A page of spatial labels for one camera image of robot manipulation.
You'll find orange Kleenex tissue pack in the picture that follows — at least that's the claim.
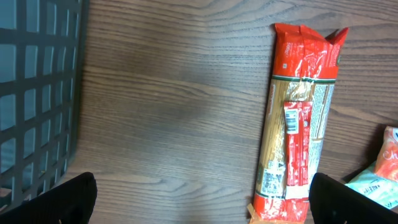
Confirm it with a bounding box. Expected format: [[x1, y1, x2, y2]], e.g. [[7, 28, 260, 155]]
[[374, 126, 397, 182]]

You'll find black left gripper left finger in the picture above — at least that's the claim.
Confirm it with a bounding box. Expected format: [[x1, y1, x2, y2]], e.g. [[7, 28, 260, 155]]
[[1, 172, 98, 224]]

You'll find grey plastic mesh basket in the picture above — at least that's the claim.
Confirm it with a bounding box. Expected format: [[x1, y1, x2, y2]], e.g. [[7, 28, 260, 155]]
[[1, 0, 90, 213]]

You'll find teal wet wipes packet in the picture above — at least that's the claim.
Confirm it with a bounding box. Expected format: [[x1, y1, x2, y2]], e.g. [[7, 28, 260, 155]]
[[345, 162, 397, 210]]

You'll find orange spaghetti pasta packet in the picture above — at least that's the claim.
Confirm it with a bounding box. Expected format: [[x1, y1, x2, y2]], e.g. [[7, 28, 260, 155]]
[[248, 23, 349, 223]]

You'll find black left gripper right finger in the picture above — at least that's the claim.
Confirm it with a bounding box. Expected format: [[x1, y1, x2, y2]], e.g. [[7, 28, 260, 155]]
[[309, 173, 397, 224]]

